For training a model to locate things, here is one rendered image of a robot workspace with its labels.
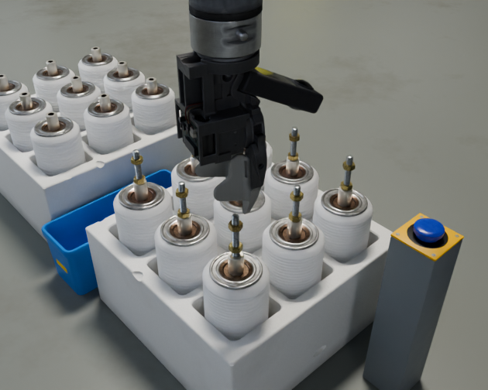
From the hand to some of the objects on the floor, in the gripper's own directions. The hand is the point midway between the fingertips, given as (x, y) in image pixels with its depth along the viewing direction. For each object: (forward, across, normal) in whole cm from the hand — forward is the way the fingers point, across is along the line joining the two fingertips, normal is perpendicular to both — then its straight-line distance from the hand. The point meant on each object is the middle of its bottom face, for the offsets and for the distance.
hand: (244, 194), depth 73 cm
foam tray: (+38, -67, -8) cm, 77 cm away
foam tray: (+38, -14, +7) cm, 41 cm away
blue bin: (+38, -39, -8) cm, 55 cm away
